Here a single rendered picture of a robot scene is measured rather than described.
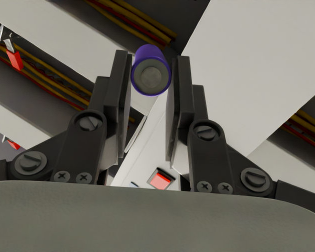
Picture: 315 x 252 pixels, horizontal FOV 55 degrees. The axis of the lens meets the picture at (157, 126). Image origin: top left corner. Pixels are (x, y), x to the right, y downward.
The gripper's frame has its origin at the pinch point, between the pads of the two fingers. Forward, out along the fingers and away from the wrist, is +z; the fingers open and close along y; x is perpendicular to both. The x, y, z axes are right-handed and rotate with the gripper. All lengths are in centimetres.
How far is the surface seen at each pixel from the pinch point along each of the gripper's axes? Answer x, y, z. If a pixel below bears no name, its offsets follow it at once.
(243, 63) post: -2.7, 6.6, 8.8
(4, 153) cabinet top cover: -43, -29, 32
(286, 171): -12.1, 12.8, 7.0
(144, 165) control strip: -17.5, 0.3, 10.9
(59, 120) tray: -26.3, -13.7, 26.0
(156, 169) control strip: -17.1, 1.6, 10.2
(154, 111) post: -9.9, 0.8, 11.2
